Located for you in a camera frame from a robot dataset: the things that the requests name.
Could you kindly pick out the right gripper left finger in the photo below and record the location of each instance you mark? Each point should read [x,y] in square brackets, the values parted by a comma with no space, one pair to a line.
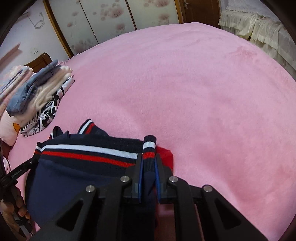
[111,212]

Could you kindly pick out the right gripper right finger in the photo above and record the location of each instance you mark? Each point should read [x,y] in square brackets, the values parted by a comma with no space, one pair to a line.
[201,213]

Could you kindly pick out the navy red varsity jacket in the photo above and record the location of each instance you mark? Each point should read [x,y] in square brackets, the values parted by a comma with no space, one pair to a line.
[68,163]

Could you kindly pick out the person's left hand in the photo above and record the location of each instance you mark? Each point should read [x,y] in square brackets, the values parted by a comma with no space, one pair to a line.
[7,210]

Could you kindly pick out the pink orange print pillow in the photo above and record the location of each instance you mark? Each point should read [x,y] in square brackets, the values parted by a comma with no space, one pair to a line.
[9,129]

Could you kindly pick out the folded black white garment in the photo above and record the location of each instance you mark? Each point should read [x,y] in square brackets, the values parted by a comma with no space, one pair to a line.
[47,113]

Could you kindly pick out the folded blue fleece garment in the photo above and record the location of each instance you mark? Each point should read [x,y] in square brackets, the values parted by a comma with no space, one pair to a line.
[20,100]

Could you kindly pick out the folded cream garment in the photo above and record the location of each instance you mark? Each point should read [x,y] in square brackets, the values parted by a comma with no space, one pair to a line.
[43,94]

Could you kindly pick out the folded pastel floral quilt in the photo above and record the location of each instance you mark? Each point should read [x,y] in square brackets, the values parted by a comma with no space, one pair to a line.
[14,79]

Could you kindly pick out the pink plush bedspread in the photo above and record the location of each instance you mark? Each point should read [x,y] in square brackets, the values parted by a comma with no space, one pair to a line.
[224,108]

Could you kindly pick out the dark wooden headboard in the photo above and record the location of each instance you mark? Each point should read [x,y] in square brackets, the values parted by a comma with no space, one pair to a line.
[40,62]

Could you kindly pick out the floral sliding wardrobe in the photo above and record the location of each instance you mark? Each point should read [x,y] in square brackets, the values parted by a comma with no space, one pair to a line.
[81,25]

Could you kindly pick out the cream lace covered furniture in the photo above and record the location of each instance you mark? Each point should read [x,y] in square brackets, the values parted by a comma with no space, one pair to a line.
[256,23]

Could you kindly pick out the dark brown wooden door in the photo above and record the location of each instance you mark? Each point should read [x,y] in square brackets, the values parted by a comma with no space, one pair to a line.
[201,11]

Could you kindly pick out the pink wall shelf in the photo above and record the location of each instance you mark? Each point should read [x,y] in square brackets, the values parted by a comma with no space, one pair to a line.
[9,53]

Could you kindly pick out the white wall socket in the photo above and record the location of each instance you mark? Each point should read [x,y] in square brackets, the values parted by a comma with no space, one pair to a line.
[35,51]

